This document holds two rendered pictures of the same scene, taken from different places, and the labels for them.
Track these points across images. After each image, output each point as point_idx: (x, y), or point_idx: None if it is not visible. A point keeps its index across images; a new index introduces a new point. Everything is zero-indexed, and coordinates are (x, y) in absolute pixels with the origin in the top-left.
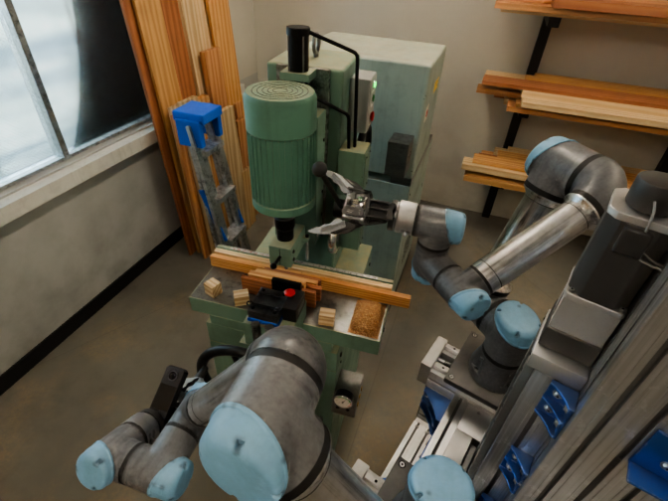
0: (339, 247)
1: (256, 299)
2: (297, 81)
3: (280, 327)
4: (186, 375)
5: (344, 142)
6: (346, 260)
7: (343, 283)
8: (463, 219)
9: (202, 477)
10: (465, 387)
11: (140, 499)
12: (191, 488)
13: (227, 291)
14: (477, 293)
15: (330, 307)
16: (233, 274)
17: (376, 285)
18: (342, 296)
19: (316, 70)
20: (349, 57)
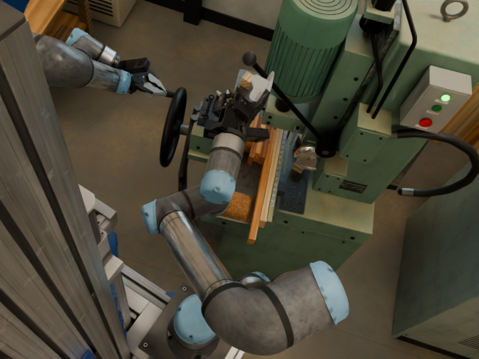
0: (342, 187)
1: (217, 102)
2: (364, 8)
3: (65, 47)
4: (143, 70)
5: (380, 108)
6: (337, 204)
7: (263, 178)
8: (212, 186)
9: (187, 173)
10: (172, 300)
11: None
12: (178, 167)
13: (249, 93)
14: (149, 211)
15: (239, 173)
16: (271, 95)
17: (262, 206)
18: (256, 183)
19: (393, 19)
20: (464, 52)
